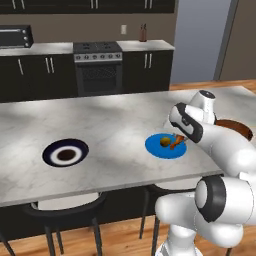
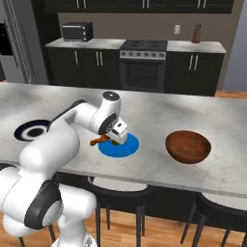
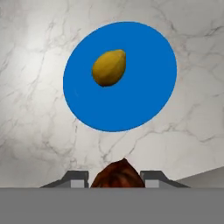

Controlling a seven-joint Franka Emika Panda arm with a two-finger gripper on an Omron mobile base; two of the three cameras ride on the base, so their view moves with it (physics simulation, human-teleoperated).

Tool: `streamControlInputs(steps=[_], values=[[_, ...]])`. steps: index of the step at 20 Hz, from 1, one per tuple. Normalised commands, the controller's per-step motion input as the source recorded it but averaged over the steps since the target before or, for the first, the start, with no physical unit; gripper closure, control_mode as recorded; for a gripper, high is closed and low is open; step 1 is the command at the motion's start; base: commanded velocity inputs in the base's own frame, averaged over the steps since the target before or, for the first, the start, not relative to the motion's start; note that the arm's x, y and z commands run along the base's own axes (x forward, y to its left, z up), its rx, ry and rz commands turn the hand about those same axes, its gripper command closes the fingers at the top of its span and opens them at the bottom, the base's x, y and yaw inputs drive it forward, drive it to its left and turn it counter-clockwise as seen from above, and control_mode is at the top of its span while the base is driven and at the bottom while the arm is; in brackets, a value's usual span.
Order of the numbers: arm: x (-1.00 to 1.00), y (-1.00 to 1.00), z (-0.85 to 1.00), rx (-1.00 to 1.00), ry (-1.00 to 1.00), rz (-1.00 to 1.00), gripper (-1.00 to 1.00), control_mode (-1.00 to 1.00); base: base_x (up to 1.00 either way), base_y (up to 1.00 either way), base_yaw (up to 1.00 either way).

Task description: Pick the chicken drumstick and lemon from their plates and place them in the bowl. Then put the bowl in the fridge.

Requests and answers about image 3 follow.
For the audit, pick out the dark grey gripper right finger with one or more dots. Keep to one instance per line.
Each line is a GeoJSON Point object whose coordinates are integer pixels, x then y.
{"type": "Point", "coordinates": [153, 176]}

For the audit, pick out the blue round plate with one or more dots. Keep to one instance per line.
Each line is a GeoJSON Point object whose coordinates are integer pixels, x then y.
{"type": "Point", "coordinates": [137, 99]}

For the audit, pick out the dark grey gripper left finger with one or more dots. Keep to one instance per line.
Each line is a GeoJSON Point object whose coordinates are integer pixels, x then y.
{"type": "Point", "coordinates": [76, 176]}

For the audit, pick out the yellow lemon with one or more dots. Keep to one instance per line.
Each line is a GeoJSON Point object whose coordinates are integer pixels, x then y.
{"type": "Point", "coordinates": [108, 68]}

